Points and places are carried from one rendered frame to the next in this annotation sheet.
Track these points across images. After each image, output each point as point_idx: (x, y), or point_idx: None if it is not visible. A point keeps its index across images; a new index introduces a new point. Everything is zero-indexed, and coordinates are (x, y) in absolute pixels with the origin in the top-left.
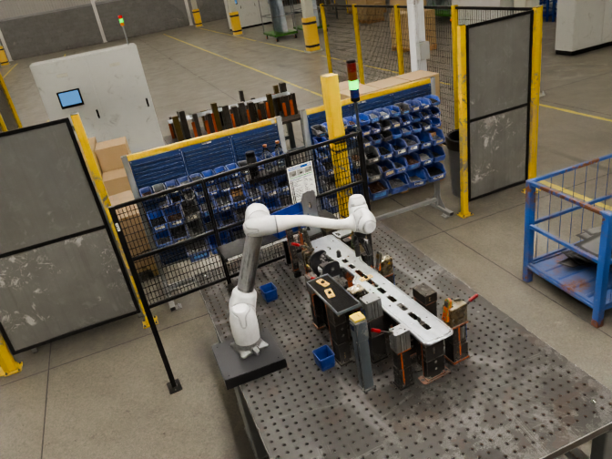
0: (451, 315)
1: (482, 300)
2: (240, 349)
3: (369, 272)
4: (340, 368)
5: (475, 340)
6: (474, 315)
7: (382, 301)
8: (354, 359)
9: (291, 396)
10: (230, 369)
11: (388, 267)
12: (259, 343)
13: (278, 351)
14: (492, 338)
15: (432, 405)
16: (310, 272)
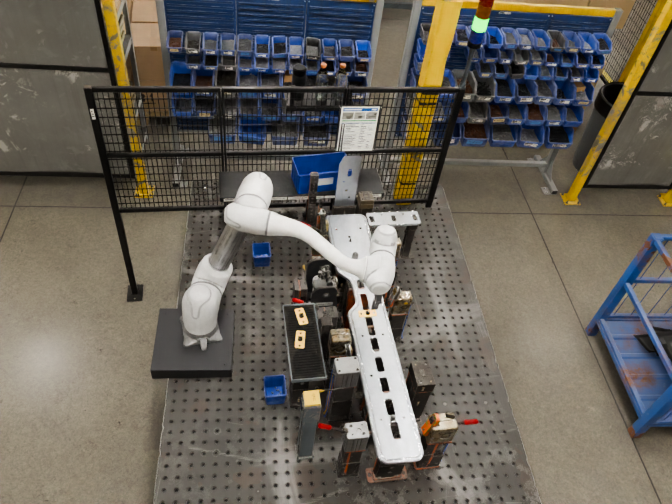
0: (431, 434)
1: (499, 386)
2: (187, 333)
3: None
4: (287, 409)
5: (459, 445)
6: (478, 406)
7: (365, 364)
8: None
9: (216, 424)
10: (164, 356)
11: (403, 306)
12: (211, 335)
13: (228, 354)
14: (479, 452)
15: None
16: (302, 279)
